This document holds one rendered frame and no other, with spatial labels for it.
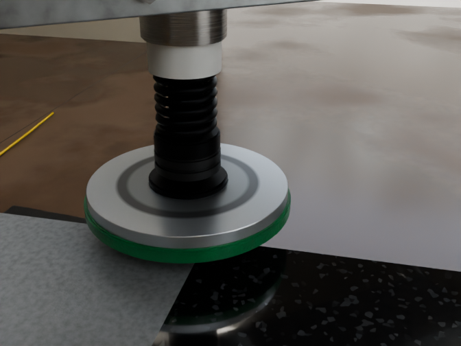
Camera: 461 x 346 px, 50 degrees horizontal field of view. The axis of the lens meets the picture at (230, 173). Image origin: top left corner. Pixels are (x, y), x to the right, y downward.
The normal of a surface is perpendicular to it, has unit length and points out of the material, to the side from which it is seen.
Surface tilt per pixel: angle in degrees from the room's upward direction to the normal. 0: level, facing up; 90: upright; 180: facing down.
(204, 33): 90
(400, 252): 0
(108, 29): 90
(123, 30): 90
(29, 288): 0
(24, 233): 0
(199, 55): 90
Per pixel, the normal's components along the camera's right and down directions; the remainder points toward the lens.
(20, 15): 0.40, 0.42
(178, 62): -0.07, 0.45
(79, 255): 0.01, -0.89
